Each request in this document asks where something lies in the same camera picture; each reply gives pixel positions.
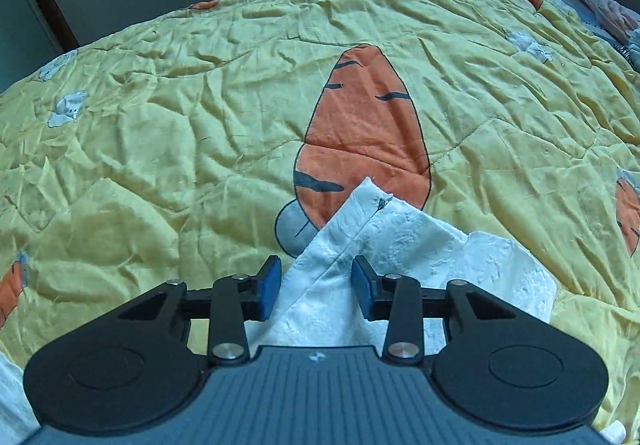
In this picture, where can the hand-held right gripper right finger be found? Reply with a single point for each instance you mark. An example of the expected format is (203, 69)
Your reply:
(366, 286)

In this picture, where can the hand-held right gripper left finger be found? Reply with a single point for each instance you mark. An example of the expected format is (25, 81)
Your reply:
(268, 286)

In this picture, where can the white towel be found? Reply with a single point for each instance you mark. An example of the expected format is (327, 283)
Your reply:
(400, 245)

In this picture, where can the yellow carrot-print blanket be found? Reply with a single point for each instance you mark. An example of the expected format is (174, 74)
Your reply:
(190, 135)

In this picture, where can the white crumpled cloth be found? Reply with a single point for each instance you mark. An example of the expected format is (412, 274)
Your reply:
(12, 395)

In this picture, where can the pink crumpled cloth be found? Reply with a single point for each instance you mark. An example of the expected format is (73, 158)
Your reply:
(607, 7)

